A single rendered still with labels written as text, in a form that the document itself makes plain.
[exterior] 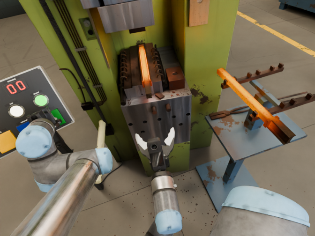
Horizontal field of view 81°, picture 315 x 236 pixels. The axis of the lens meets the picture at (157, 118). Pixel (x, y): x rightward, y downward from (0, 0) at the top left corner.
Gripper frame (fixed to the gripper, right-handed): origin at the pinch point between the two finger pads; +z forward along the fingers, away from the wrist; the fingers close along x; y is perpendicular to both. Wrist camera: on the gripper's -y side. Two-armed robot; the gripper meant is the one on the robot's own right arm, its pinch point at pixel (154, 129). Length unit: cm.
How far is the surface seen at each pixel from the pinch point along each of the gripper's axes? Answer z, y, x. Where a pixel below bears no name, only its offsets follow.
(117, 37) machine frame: 79, -4, -15
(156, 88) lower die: 30.7, 5.0, 4.3
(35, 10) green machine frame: 45, -35, -40
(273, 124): -9.5, -2.8, 42.0
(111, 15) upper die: 30.7, -33.0, -8.3
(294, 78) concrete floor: 118, 100, 177
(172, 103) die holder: 24.7, 12.2, 11.6
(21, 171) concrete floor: 54, 100, -141
